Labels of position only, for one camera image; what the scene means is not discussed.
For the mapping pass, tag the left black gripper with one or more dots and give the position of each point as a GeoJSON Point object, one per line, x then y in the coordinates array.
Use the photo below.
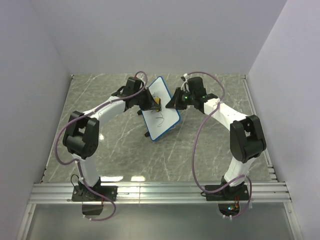
{"type": "Point", "coordinates": [151, 104]}

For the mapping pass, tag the aluminium mounting rail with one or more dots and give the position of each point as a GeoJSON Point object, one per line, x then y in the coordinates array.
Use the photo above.
{"type": "Point", "coordinates": [156, 193]}

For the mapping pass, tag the blue framed whiteboard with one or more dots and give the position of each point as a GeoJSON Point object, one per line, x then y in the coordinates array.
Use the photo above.
{"type": "Point", "coordinates": [160, 122]}

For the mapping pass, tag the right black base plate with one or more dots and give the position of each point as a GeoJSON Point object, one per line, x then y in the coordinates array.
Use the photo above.
{"type": "Point", "coordinates": [230, 193]}

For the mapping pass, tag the yellow eraser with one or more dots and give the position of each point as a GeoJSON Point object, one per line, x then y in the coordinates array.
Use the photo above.
{"type": "Point", "coordinates": [158, 104]}

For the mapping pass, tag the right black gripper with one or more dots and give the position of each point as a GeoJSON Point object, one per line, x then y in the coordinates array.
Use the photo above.
{"type": "Point", "coordinates": [174, 103]}

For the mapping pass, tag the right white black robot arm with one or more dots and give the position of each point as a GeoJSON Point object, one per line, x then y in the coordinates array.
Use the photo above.
{"type": "Point", "coordinates": [246, 137]}

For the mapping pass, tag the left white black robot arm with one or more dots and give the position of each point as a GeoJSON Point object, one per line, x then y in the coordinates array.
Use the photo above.
{"type": "Point", "coordinates": [81, 136]}

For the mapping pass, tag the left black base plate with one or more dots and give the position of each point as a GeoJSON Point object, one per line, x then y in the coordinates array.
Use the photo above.
{"type": "Point", "coordinates": [105, 193]}

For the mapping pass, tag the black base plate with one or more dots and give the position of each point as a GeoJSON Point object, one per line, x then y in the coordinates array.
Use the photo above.
{"type": "Point", "coordinates": [230, 193]}
{"type": "Point", "coordinates": [105, 193]}

